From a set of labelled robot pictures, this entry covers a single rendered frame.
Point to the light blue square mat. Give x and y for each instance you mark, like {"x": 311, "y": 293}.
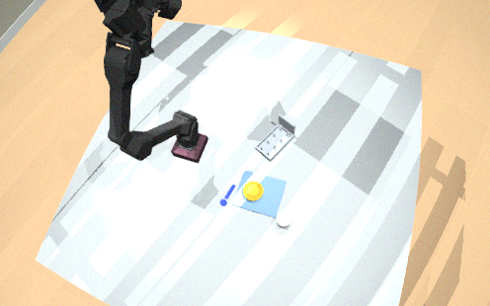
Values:
{"x": 269, "y": 203}

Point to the yellow plate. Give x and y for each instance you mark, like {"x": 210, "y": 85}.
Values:
{"x": 253, "y": 190}

